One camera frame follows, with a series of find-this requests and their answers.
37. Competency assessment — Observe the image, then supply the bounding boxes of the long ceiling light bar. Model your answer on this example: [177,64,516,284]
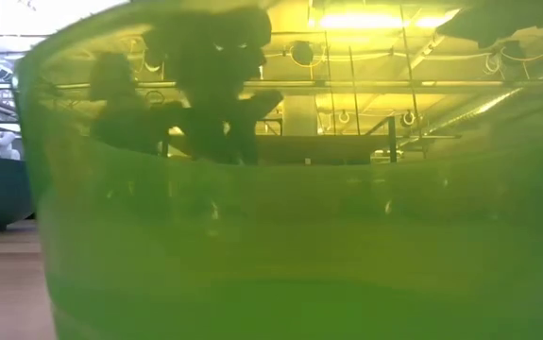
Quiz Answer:
[0,78,543,92]

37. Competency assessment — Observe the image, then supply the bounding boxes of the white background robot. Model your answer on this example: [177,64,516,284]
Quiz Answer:
[0,130,22,161]

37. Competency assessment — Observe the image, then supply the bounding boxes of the translucent green bowl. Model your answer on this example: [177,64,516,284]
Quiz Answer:
[13,0,543,340]

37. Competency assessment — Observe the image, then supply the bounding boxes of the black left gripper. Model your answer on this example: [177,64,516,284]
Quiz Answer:
[141,5,285,166]

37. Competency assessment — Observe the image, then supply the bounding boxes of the black ceiling cable reel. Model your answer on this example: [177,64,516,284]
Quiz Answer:
[289,40,315,67]
[501,40,528,66]

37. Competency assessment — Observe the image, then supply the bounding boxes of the hanging yellow cable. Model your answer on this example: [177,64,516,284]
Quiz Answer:
[399,0,427,160]

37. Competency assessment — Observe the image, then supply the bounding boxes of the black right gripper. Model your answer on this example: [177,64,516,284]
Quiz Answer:
[436,0,543,49]

